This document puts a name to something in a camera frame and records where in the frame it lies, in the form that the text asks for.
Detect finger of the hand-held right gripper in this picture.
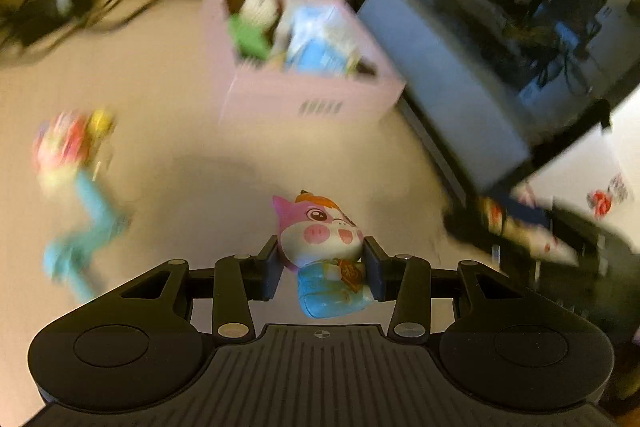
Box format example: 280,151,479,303
504,194,555,234

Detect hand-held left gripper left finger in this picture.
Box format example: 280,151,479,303
117,234,288,341

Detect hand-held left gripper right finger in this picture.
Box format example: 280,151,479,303
362,237,532,341

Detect pink pig figurine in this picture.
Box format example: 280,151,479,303
271,189,374,321

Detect pink cardboard box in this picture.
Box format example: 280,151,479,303
202,0,407,128

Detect blue tissue pack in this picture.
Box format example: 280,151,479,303
284,4,362,80

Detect crochet doll with green scarf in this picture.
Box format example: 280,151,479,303
226,0,287,62

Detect white sheet with red print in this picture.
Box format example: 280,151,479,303
520,93,640,253

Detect glass-sided computer case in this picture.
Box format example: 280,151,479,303
350,0,640,195

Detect blue-legged doll toy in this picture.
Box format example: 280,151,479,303
41,171,132,304

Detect yellow bells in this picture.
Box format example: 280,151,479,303
87,108,117,136

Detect pink camera keychain toy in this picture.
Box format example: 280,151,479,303
31,109,97,188

